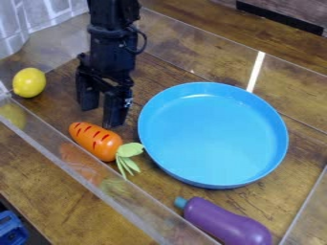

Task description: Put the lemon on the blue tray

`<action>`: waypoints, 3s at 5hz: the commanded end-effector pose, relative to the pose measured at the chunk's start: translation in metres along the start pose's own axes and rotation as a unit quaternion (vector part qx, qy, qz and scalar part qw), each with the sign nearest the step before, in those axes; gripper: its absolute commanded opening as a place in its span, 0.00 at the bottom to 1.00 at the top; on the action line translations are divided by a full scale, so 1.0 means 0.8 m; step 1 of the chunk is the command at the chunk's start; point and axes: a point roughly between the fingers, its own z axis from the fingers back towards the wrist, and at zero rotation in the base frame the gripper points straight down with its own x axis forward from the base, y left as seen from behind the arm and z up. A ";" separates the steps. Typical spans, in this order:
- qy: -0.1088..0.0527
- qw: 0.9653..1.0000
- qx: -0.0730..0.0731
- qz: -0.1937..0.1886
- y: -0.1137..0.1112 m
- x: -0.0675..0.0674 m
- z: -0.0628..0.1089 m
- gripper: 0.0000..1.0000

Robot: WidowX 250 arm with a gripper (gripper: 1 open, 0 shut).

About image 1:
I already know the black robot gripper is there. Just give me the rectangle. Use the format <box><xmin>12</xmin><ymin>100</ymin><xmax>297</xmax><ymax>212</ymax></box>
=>
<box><xmin>75</xmin><ymin>25</ymin><xmax>137</xmax><ymax>128</ymax></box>

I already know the yellow lemon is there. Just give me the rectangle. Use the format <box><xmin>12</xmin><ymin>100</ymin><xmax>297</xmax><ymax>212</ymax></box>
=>
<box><xmin>13</xmin><ymin>68</ymin><xmax>45</xmax><ymax>99</ymax></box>

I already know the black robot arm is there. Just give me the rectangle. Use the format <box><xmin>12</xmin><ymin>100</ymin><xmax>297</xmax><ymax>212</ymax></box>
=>
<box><xmin>75</xmin><ymin>0</ymin><xmax>147</xmax><ymax>128</ymax></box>

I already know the blue round tray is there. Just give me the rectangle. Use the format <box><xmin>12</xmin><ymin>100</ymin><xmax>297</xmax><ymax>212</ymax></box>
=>
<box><xmin>137</xmin><ymin>82</ymin><xmax>288</xmax><ymax>189</ymax></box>

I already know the orange toy carrot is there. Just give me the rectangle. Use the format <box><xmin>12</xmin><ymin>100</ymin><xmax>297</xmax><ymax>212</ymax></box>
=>
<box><xmin>68</xmin><ymin>122</ymin><xmax>144</xmax><ymax>178</ymax></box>

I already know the white curtain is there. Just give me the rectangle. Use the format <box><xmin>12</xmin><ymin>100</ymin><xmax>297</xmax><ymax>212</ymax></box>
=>
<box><xmin>0</xmin><ymin>0</ymin><xmax>88</xmax><ymax>59</ymax></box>

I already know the dark baseboard strip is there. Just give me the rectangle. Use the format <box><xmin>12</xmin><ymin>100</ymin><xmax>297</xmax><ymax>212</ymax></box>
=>
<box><xmin>236</xmin><ymin>0</ymin><xmax>324</xmax><ymax>36</ymax></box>

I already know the blue object at corner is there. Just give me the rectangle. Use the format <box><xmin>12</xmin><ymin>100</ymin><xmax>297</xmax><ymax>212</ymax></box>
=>
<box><xmin>0</xmin><ymin>211</ymin><xmax>28</xmax><ymax>245</ymax></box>

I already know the purple toy eggplant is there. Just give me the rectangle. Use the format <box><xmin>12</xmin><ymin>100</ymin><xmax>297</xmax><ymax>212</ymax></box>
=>
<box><xmin>173</xmin><ymin>197</ymin><xmax>272</xmax><ymax>245</ymax></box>

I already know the clear acrylic enclosure wall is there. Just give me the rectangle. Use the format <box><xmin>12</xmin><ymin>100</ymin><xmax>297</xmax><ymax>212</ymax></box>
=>
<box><xmin>0</xmin><ymin>0</ymin><xmax>327</xmax><ymax>245</ymax></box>

